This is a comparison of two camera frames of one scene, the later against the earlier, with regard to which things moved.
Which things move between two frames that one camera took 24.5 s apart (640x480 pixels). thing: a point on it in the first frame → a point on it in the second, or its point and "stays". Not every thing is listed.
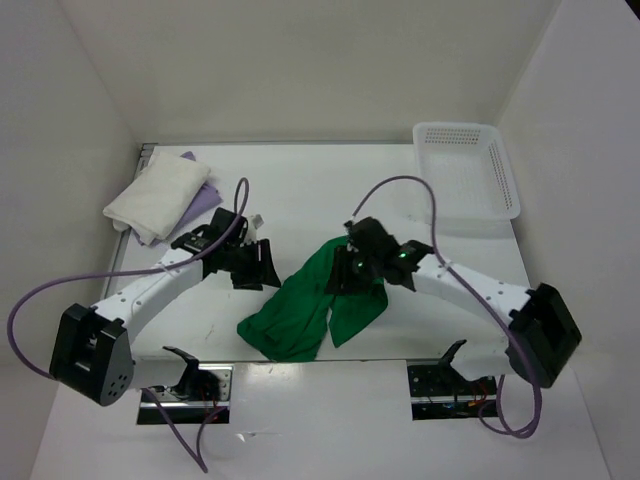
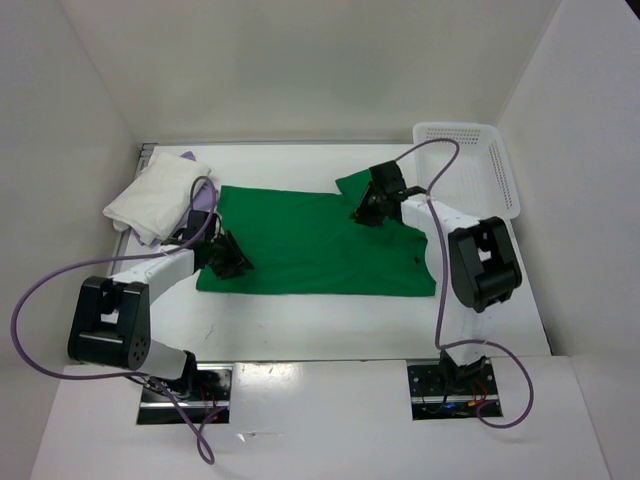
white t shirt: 155,200 stays
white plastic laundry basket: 467,168 stays
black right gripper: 340,279 → 361,214
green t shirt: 292,326 → 306,243
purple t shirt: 206,197 stays
